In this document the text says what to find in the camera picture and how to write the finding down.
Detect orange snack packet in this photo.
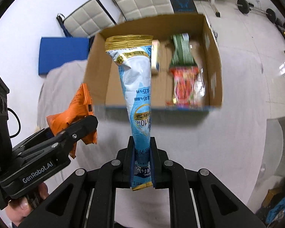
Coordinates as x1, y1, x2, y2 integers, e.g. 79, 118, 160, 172
46, 83, 98, 159

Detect long blue white snack packet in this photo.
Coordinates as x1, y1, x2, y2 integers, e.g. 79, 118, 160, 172
105, 35, 153, 191

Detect person's left hand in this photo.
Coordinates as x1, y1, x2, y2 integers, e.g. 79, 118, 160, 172
4, 183, 49, 227

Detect grey table cloth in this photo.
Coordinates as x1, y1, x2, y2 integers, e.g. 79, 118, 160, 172
37, 59, 267, 227

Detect blue foam mat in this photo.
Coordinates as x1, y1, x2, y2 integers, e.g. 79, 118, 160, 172
38, 37, 89, 76

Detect red snack bag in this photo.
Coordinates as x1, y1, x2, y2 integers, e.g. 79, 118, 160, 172
166, 66, 206, 109

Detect brown cardboard box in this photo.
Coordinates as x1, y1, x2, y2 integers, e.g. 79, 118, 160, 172
83, 13, 223, 110

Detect left white quilted chair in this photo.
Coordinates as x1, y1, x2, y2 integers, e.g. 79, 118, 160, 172
56, 0, 116, 39

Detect yellow tissue pack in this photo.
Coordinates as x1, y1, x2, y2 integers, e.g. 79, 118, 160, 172
151, 40, 161, 75

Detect green snack bag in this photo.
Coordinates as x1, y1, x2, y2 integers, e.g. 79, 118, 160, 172
170, 33, 197, 67

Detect grey plastic chair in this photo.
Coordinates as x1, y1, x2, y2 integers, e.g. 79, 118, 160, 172
264, 116, 285, 178

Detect blue plastic bag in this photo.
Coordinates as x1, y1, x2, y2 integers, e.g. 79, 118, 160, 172
265, 197, 285, 225

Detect black blue bench pad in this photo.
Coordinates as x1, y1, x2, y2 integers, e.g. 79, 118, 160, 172
171, 0, 198, 13

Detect short barbell on floor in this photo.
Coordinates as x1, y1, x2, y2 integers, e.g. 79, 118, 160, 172
236, 0, 276, 24

